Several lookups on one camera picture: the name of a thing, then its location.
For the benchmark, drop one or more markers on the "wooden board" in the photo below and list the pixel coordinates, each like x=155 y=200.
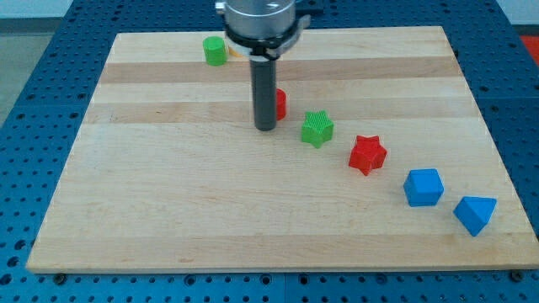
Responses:
x=168 y=174

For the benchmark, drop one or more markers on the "red cylinder block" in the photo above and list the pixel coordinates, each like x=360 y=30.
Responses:
x=281 y=104

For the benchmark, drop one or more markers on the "red star block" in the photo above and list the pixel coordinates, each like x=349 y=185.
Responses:
x=367 y=154

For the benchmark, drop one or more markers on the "blue triangular prism block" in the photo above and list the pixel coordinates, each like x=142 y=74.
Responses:
x=475 y=213

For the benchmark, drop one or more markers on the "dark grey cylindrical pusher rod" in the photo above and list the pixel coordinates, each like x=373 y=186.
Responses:
x=263 y=84

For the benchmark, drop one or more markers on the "green star block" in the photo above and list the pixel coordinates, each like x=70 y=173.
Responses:
x=317 y=128

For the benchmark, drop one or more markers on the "blue cube block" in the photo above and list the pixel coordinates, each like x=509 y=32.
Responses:
x=423 y=187

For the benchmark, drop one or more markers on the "green cylinder block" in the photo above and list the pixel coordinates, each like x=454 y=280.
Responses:
x=215 y=51

